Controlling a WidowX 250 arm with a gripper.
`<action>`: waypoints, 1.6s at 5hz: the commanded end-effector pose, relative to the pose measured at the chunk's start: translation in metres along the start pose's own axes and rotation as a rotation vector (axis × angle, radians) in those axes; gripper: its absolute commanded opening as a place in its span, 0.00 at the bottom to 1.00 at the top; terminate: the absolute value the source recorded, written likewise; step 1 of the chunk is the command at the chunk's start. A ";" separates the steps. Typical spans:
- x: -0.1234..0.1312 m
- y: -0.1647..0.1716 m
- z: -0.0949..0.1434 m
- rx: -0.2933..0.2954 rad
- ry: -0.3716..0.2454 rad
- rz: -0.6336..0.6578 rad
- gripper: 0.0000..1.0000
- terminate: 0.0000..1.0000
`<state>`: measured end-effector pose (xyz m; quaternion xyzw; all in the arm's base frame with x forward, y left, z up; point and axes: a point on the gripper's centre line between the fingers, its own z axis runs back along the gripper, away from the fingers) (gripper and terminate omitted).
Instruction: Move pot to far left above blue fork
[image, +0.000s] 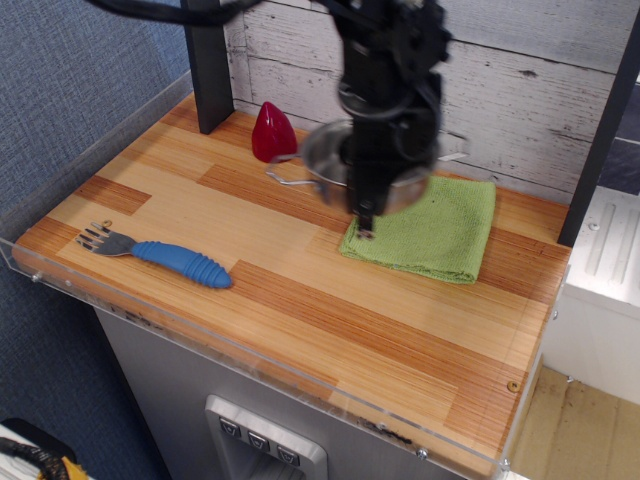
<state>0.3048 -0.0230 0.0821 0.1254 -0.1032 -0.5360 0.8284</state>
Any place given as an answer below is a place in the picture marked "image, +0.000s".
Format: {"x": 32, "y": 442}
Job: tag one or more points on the green folded cloth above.
{"x": 443, "y": 236}

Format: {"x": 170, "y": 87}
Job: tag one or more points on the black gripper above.
{"x": 386, "y": 143}

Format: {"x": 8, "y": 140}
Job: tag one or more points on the white toy sink unit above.
{"x": 593, "y": 332}

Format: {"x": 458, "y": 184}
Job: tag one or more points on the red cone-shaped toy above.
{"x": 273, "y": 134}

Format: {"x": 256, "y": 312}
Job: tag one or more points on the yellow object at corner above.
{"x": 65, "y": 469}

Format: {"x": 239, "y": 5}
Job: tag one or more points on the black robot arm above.
{"x": 392, "y": 93}

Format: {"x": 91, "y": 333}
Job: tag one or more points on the dark left vertical post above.
{"x": 210, "y": 75}

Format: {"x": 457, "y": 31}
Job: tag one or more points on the grey cabinet with dispenser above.
{"x": 212, "y": 421}

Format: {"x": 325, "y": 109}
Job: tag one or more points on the blue handled fork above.
{"x": 193, "y": 265}

